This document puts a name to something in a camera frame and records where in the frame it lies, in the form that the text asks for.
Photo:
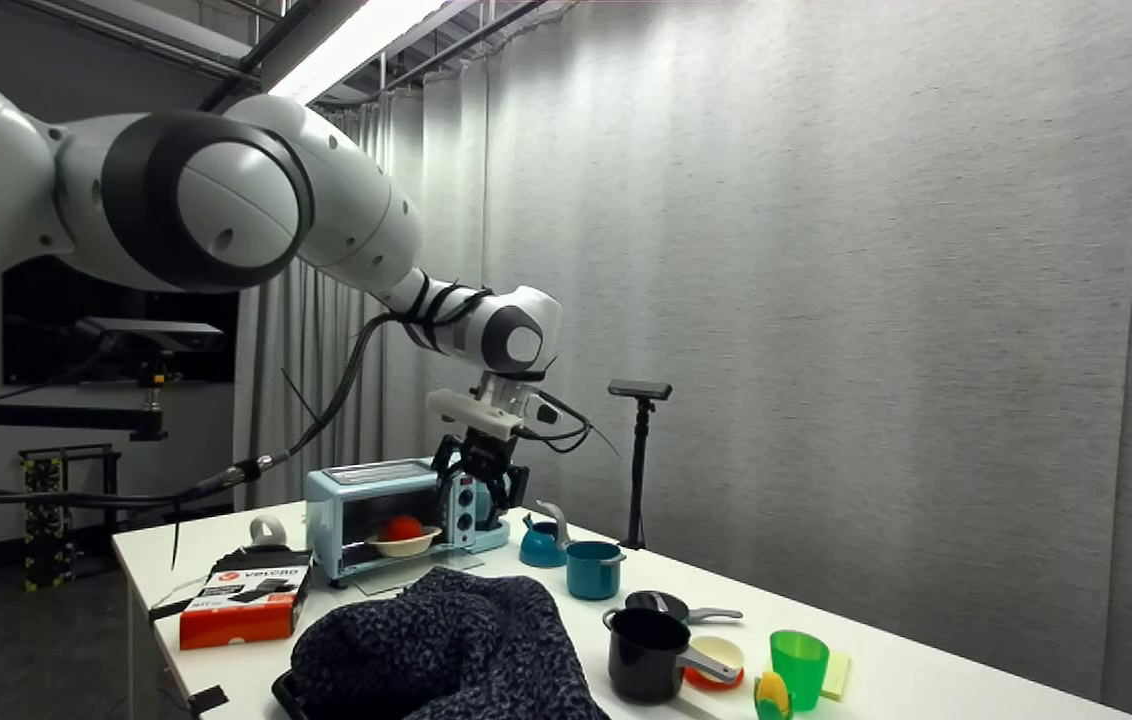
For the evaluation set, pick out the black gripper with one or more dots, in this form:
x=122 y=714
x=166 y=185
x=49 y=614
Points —
x=487 y=466

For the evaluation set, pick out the dark blue knit blanket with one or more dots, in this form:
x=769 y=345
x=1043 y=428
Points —
x=445 y=645

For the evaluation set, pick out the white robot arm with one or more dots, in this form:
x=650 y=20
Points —
x=219 y=202

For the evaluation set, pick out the red toy food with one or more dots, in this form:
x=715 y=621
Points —
x=407 y=529

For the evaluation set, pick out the light blue toaster oven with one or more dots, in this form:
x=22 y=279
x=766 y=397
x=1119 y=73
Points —
x=351 y=503

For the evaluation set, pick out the teal mug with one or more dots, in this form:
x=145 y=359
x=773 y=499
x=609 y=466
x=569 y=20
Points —
x=593 y=570

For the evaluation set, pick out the grey tape roll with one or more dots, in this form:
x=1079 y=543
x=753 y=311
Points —
x=267 y=534

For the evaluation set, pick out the black flat object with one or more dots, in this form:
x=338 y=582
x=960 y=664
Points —
x=259 y=558

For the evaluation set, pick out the orange white cardboard box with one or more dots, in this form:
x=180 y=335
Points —
x=238 y=621

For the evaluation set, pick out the pink round dish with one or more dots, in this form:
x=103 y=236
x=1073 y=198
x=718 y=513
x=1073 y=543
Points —
x=726 y=659

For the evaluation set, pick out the black table clamp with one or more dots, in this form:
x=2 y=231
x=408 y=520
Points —
x=205 y=702

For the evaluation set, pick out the yellow green toy fruit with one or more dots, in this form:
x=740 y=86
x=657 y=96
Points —
x=769 y=696

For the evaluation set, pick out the green plastic cup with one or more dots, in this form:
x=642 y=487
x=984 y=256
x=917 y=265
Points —
x=797 y=664

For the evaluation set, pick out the yellow sponge cloth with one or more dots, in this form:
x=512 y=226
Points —
x=837 y=676

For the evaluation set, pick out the black metal rack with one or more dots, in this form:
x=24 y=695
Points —
x=44 y=513

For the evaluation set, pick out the long ceiling light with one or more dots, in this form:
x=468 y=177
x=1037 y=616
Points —
x=346 y=44

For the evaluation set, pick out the grey curtain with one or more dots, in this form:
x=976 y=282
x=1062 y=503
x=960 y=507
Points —
x=927 y=335

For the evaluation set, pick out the black camera tripod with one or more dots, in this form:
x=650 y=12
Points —
x=642 y=452

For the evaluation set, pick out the black wall monitor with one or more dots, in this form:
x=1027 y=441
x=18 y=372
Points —
x=56 y=335

